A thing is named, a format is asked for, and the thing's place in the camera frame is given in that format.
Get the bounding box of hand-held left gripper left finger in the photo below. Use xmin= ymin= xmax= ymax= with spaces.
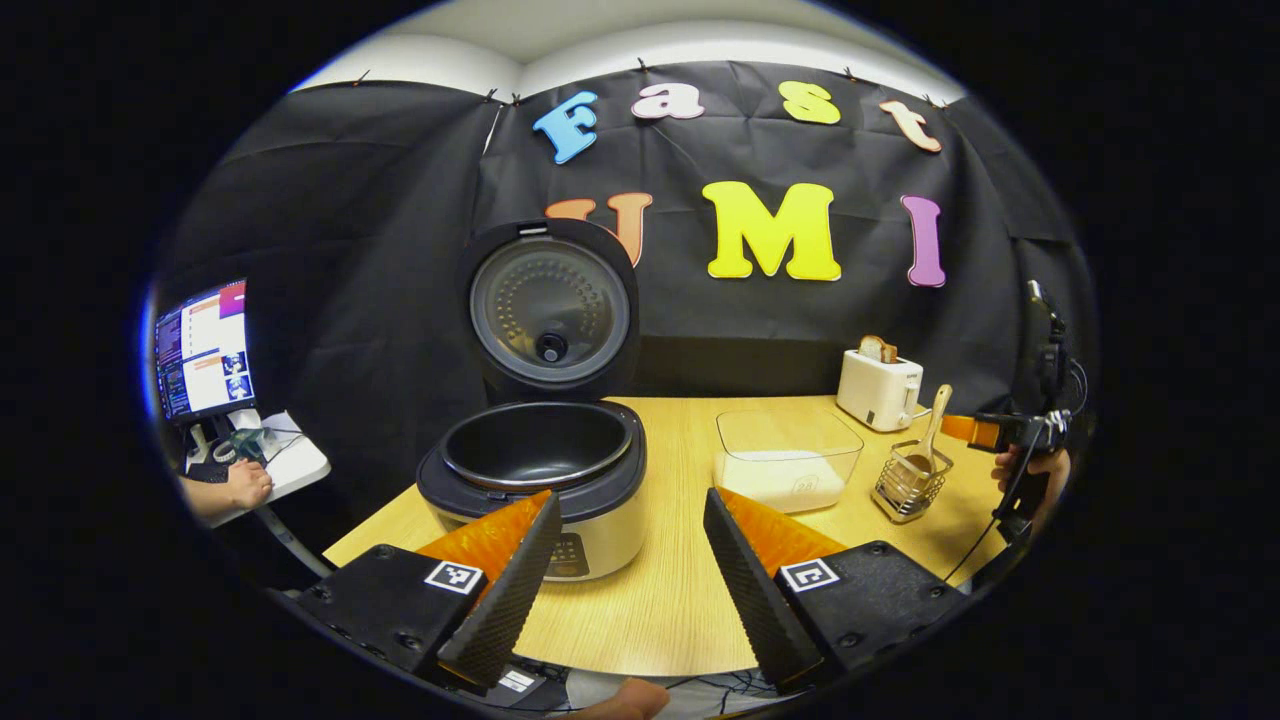
xmin=295 ymin=490 xmax=563 ymax=691

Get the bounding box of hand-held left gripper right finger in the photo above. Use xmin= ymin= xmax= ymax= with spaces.
xmin=703 ymin=487 xmax=966 ymax=693

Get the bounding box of wooden spoon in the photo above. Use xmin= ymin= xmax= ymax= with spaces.
xmin=905 ymin=385 xmax=953 ymax=476

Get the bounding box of metal wire chopstick holder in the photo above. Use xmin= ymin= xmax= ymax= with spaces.
xmin=872 ymin=440 xmax=954 ymax=524

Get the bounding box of black silver rice cooker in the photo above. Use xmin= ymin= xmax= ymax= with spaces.
xmin=417 ymin=218 xmax=648 ymax=583

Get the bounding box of white toaster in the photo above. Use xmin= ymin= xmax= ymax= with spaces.
xmin=836 ymin=348 xmax=925 ymax=433

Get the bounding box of clear plastic container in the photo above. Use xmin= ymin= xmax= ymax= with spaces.
xmin=713 ymin=408 xmax=865 ymax=515

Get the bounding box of white side table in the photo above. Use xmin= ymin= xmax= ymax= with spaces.
xmin=185 ymin=408 xmax=331 ymax=529

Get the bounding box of black backdrop cloth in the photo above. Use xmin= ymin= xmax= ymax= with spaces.
xmin=150 ymin=60 xmax=1096 ymax=521

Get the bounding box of computer monitor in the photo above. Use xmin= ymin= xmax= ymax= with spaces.
xmin=153 ymin=278 xmax=257 ymax=423

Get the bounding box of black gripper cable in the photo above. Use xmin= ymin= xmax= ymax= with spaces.
xmin=945 ymin=420 xmax=1043 ymax=586

